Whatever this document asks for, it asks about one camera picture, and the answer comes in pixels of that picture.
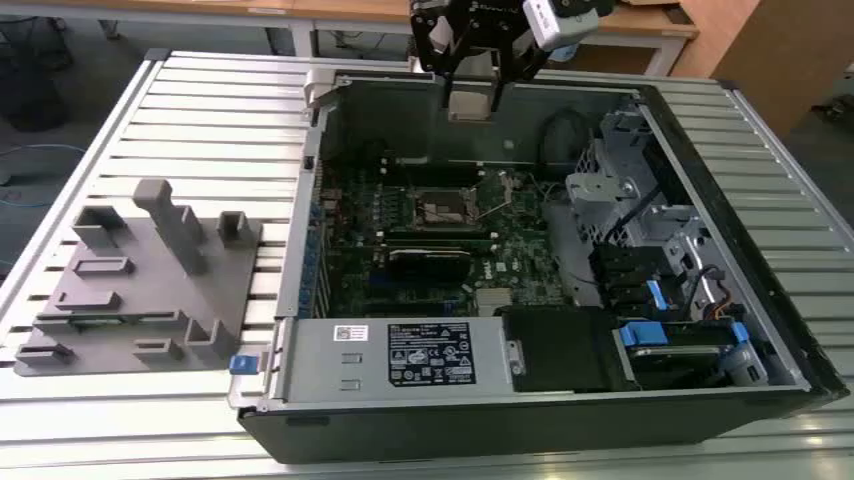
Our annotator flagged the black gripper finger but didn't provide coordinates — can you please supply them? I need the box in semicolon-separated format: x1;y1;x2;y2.
410;13;465;110
490;29;557;115

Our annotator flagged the silver CPU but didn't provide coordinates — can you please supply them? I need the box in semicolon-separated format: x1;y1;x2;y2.
447;91;495;123

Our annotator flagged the metal socket cover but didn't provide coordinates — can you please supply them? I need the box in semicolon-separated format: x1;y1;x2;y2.
470;168;522;224

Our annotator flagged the CPU socket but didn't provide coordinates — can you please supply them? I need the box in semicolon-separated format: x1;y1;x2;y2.
407;183;487;232

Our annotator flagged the grey plastic case latch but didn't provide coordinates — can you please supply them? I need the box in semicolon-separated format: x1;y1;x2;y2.
301;68;339;109

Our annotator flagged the silver metal drive cage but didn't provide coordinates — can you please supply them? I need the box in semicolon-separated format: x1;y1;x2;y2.
563;110;742;321

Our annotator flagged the green RAM stick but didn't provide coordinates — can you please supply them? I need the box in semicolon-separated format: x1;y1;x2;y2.
385;227;493;239
36;310;179;331

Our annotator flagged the green motherboard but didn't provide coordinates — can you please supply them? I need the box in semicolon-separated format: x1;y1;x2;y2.
310;159;582;319

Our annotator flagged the black graphics card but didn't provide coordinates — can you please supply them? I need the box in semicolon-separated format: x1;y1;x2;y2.
386;247;473;289

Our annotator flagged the wooden cabinet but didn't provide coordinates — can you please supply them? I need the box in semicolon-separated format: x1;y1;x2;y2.
673;0;854;136

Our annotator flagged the wheeled chair base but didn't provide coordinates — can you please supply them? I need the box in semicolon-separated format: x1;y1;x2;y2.
826;64;854;121

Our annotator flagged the hard disk in blue carrier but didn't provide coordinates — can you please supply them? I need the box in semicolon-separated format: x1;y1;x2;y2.
611;320;753;389

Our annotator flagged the black rating label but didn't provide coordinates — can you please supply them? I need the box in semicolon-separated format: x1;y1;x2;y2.
386;321;479;386

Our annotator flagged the grey parts rack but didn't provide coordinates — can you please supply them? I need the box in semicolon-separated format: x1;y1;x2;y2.
11;178;266;377

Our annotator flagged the silver power supply unit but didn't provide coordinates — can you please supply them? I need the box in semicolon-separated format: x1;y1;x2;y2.
263;315;519;404

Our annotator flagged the black office chair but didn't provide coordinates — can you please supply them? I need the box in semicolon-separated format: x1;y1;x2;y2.
0;14;75;134

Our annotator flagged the black PC case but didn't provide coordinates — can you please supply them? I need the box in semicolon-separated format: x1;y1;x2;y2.
226;68;853;466

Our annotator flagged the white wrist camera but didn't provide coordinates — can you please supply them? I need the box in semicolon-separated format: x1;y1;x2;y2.
522;0;602;51

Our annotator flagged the wooden desk white frame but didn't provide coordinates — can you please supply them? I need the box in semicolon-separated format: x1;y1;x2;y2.
293;0;700;76
0;0;315;57

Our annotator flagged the black disk bay bracket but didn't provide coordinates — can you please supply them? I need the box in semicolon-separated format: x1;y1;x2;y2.
593;244;676;306

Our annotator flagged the blue cable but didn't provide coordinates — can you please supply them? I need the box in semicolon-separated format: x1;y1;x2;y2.
0;143;88;206

